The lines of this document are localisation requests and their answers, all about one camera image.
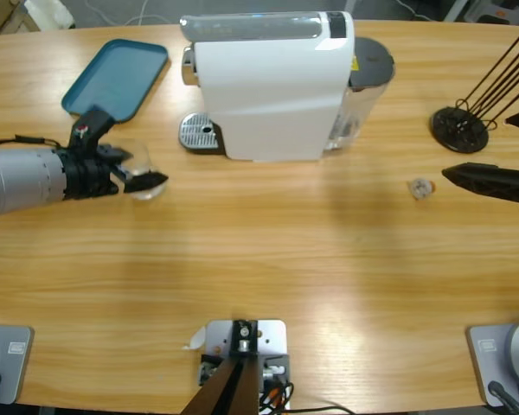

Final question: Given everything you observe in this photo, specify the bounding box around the brown cardboard box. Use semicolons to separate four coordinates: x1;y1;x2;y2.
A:
0;0;27;38

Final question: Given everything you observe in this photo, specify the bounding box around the black capsule holder with rods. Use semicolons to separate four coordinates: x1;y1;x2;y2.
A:
430;28;519;155

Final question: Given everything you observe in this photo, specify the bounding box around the white block with dark post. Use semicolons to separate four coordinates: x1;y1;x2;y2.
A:
183;318;292;415

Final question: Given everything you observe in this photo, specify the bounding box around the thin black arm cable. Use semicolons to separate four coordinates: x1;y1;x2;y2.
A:
0;135;73;151

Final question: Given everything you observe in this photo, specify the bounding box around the teal plastic tray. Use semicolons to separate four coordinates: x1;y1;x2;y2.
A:
61;38;170;125

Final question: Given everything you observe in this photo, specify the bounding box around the grey coffee machine lever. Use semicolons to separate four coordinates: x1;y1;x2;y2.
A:
179;11;325;43

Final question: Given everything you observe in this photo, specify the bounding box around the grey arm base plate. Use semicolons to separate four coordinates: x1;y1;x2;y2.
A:
0;323;35;405
465;318;519;407

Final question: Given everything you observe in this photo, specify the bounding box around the grey equipment box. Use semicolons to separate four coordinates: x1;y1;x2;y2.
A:
475;0;519;25

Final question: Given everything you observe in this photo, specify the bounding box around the white paper tab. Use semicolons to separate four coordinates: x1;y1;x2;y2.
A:
182;326;207;351

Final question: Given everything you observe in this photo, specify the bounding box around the clear glass cup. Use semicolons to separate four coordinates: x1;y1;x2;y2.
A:
112;138;170;202

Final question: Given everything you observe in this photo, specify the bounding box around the clear water tank black lid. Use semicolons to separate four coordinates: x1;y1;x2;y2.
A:
324;36;397;152

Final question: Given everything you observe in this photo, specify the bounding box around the white foam block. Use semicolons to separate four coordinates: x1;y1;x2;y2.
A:
24;0;75;30

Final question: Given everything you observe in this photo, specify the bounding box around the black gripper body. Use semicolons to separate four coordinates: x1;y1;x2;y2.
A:
60;144;126;201

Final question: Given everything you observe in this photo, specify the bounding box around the orange black cable bundle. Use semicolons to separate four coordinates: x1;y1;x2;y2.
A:
258;379;295;415

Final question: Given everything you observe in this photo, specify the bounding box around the silver foil orange capsule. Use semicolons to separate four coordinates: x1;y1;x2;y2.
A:
407;176;438;201

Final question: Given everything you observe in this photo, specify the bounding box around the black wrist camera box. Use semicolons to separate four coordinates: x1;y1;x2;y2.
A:
67;107;116;150

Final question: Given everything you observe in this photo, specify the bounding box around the white floor cable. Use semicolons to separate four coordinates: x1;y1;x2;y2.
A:
86;0;185;27

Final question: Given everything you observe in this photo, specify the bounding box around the black power cable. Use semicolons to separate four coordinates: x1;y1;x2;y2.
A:
292;404;356;415

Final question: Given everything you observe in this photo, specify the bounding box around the white capsule coffee machine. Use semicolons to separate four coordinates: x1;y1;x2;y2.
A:
181;10;356;164

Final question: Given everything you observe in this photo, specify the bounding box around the white metal frame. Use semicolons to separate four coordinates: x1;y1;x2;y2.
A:
441;0;477;22

